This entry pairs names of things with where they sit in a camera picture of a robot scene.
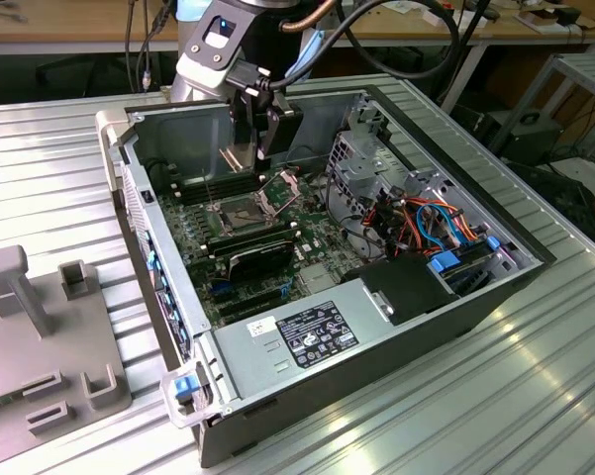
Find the silver drive cage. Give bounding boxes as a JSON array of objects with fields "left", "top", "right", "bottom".
[{"left": 326, "top": 129, "right": 383, "bottom": 258}]

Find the black CPU socket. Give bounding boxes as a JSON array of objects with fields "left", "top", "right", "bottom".
[{"left": 211, "top": 192, "right": 281, "bottom": 238}]

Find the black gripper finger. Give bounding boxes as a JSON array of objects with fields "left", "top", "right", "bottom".
[
  {"left": 255, "top": 106, "right": 306, "bottom": 173},
  {"left": 230, "top": 101, "right": 253, "bottom": 126}
]

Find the black graphics card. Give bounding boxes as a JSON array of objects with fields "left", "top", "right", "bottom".
[{"left": 226, "top": 237, "right": 297, "bottom": 284}]

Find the green motherboard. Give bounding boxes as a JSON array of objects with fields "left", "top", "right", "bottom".
[{"left": 155, "top": 167, "right": 348, "bottom": 329}]

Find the silver power supply unit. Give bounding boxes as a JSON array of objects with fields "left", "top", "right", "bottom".
[{"left": 211, "top": 277, "right": 395, "bottom": 403}]

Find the blue disk carrier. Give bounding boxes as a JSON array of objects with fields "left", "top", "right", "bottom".
[{"left": 427, "top": 248, "right": 465, "bottom": 279}]

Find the clear latch with blue clip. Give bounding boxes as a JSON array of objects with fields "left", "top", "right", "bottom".
[{"left": 158, "top": 360, "right": 214, "bottom": 429}]

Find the small black device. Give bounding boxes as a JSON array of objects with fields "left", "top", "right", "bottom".
[{"left": 557, "top": 5, "right": 583, "bottom": 27}]

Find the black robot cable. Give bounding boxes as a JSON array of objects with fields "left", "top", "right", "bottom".
[{"left": 269, "top": 0, "right": 462, "bottom": 93}]

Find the grey hanging cable bundle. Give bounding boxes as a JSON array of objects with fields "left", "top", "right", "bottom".
[{"left": 124, "top": 0, "right": 168, "bottom": 96}]

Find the silver chipset heatsink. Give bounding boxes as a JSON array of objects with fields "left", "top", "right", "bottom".
[{"left": 299, "top": 264, "right": 341, "bottom": 294}]

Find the white box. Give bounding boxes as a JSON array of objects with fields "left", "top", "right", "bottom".
[{"left": 422, "top": 5, "right": 487, "bottom": 29}]

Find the brown cardboard box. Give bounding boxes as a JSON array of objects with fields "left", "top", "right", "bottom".
[{"left": 517, "top": 8, "right": 559, "bottom": 35}]

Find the blue wire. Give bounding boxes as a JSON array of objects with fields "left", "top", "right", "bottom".
[{"left": 416, "top": 202, "right": 465, "bottom": 247}]

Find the black plastic shroud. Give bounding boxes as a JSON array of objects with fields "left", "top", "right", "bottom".
[{"left": 341, "top": 254, "right": 459, "bottom": 326}]

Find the silver CPU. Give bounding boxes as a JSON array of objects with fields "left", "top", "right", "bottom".
[{"left": 231, "top": 120, "right": 257, "bottom": 175}]

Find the silver metal bracket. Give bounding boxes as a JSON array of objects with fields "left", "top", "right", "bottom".
[{"left": 404, "top": 167, "right": 457, "bottom": 205}]

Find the open grey PC case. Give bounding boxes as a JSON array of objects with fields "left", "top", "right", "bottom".
[{"left": 94, "top": 83, "right": 558, "bottom": 469}]

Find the metal shelf frame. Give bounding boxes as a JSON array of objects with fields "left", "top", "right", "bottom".
[{"left": 487, "top": 51, "right": 595, "bottom": 154}]

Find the wooden desk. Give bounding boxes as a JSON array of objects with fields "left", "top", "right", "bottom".
[{"left": 0, "top": 0, "right": 595, "bottom": 55}]

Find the grey parts rack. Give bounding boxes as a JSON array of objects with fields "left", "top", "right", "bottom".
[{"left": 0, "top": 244, "right": 133, "bottom": 436}]

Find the black RAM stick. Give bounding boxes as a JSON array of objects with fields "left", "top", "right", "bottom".
[{"left": 207, "top": 231, "right": 301, "bottom": 259}]

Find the black expansion slot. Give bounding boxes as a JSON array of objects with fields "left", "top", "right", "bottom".
[
  {"left": 223, "top": 299, "right": 281, "bottom": 324},
  {"left": 217, "top": 285, "right": 284, "bottom": 312}
]

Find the black box with handle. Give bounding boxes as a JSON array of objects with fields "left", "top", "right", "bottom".
[{"left": 502, "top": 109, "right": 564, "bottom": 167}]

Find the black RAM slot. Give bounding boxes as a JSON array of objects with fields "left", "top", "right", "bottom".
[
  {"left": 177, "top": 176, "right": 267, "bottom": 205},
  {"left": 172, "top": 167, "right": 262, "bottom": 194}
]

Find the metal socket cover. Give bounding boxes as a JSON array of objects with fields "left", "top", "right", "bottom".
[{"left": 258, "top": 166, "right": 302, "bottom": 214}]

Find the orange wire bundle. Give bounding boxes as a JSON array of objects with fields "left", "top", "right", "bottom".
[{"left": 368, "top": 196, "right": 479, "bottom": 248}]

